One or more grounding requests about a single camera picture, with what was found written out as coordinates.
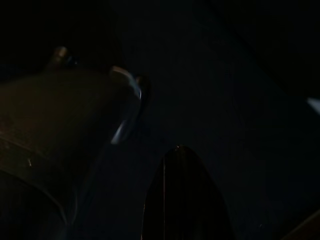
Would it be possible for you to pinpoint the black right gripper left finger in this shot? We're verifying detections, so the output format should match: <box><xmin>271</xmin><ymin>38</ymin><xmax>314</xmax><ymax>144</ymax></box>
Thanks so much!
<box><xmin>142</xmin><ymin>156</ymin><xmax>165</xmax><ymax>240</ymax></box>

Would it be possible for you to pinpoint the grey robot right leg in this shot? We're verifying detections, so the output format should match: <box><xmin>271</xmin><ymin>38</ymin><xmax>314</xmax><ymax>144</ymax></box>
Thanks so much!
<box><xmin>0</xmin><ymin>46</ymin><xmax>151</xmax><ymax>240</ymax></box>

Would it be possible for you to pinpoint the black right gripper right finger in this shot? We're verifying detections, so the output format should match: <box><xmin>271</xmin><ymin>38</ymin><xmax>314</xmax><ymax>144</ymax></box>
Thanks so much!
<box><xmin>164</xmin><ymin>146</ymin><xmax>227</xmax><ymax>240</ymax></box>

